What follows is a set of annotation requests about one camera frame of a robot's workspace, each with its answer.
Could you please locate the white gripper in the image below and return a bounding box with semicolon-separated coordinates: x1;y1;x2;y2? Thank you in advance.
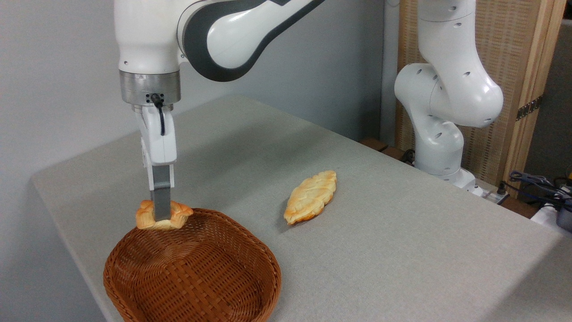
135;104;178;222

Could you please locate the round orange bread bun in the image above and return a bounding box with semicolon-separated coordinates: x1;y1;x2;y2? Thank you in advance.
135;199;194;231

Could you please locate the brown woven wicker basket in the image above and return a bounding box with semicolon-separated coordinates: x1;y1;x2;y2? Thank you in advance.
103;208;282;322

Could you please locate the long braided bread loaf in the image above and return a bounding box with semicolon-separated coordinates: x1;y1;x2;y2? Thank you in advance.
283;170;337;225

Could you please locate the white vertical pipe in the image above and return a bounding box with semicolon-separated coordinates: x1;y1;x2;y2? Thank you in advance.
379;0;401;144

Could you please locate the black metal screen hinge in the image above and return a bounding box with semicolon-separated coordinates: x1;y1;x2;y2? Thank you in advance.
516;95;544;121

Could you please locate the white power strip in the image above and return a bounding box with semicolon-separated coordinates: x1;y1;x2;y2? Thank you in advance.
530;202;572;234

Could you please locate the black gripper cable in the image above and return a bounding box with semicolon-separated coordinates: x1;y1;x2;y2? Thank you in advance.
150;93;166;136

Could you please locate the blue grey cable bundle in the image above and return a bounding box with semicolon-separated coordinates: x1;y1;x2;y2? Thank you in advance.
509;170;572;207

